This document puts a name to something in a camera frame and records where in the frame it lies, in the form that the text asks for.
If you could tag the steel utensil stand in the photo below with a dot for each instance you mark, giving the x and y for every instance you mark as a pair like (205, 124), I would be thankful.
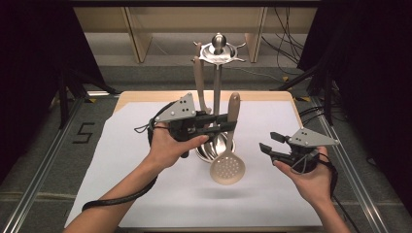
(217, 84)

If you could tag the person's left hand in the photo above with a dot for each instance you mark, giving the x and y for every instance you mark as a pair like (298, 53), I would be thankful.
(168, 152)

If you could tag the beige perforated skimmer spoon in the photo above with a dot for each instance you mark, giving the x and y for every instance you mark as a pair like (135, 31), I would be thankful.
(226, 168)

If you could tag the white table cloth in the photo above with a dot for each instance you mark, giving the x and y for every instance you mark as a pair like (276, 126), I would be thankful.
(129, 129)

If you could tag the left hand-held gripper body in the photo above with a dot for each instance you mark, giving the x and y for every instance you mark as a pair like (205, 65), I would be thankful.
(181, 113)

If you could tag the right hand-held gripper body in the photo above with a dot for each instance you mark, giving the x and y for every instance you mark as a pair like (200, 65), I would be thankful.
(307, 139)

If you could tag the light wooden shelf unit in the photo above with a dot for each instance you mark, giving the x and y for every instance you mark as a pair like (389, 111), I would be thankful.
(162, 19)

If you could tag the beige slotted spatula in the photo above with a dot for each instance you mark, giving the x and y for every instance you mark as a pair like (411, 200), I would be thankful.
(199, 81)

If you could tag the black stand legs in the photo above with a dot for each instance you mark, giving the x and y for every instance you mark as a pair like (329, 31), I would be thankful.
(327, 97)
(64, 97)

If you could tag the person's right hand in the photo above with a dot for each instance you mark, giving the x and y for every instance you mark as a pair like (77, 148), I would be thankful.
(314, 186)

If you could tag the black curtain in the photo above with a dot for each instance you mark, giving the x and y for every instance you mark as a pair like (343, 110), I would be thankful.
(32, 64)
(372, 81)

